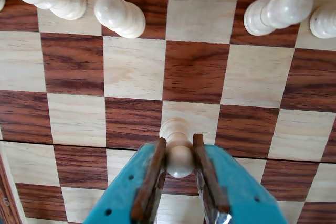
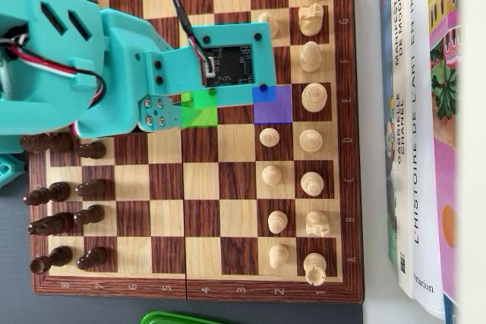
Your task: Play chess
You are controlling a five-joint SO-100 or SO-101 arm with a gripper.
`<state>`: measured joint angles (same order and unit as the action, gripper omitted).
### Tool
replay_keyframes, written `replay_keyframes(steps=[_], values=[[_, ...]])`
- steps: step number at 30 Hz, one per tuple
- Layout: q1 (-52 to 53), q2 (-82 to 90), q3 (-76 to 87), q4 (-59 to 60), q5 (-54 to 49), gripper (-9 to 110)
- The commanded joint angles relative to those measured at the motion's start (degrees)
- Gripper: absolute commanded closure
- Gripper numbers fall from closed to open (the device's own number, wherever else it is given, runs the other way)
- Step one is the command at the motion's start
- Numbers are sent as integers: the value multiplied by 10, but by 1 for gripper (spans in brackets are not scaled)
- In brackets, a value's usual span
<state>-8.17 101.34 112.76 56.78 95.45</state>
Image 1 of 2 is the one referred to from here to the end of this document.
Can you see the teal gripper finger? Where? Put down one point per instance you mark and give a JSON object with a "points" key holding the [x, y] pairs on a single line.
{"points": [[118, 203], [244, 203]]}

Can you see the wooden folding chessboard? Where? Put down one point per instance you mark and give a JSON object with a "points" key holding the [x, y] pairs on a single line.
{"points": [[78, 64]]}

